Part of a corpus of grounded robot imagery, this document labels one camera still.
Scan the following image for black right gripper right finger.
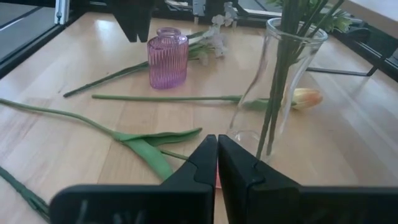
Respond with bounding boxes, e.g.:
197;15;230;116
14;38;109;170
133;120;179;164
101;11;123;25
217;134;398;224

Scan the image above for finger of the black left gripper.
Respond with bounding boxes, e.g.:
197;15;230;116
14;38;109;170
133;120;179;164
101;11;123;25
112;0;139;43
136;0;155;43

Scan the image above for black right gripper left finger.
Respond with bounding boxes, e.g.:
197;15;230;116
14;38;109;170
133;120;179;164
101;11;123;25
49;134;218;224

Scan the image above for purple ribbed glass vase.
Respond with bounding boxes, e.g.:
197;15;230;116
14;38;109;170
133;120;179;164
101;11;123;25
147;27;190;90

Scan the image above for white flower bunch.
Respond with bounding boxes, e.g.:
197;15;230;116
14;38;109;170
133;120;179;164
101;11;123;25
63;14;233;98

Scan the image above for clear glass vase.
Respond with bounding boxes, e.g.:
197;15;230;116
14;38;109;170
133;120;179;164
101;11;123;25
226;17;330;164

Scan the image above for peach tulip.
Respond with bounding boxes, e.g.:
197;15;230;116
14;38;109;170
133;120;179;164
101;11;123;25
91;88;323;111

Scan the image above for orange flower bunch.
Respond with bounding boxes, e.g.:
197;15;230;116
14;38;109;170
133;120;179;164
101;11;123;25
254;0;312;156

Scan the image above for pink flower bunch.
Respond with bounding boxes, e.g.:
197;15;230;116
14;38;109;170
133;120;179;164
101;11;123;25
0;166;50;222

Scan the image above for wooden shelf with black legs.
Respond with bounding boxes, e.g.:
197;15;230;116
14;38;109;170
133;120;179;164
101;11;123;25
306;0;398;78

